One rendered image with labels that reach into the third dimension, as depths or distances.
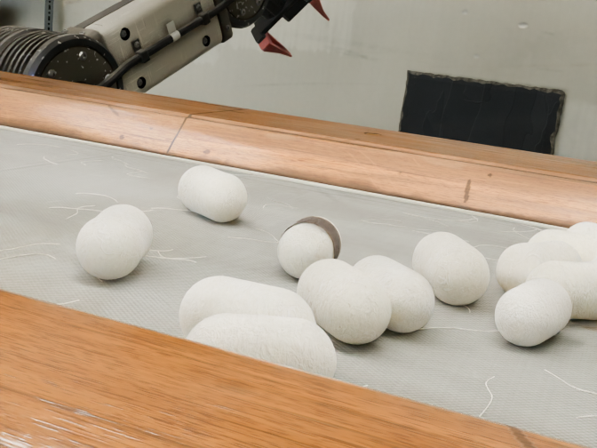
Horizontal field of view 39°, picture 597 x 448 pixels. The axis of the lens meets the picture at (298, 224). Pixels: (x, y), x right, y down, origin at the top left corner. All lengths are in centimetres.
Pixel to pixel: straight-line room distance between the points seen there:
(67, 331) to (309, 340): 5
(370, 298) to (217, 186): 14
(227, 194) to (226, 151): 16
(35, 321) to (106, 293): 10
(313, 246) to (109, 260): 7
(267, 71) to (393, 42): 43
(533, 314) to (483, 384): 3
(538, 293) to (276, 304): 8
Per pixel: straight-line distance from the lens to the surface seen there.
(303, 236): 28
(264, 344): 18
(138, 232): 27
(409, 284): 24
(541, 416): 21
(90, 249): 26
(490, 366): 24
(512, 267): 29
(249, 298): 20
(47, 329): 16
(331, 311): 23
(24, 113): 59
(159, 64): 100
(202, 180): 35
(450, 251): 28
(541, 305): 25
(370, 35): 252
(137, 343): 15
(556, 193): 46
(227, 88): 275
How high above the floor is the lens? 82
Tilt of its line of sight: 13 degrees down
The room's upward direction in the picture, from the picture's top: 6 degrees clockwise
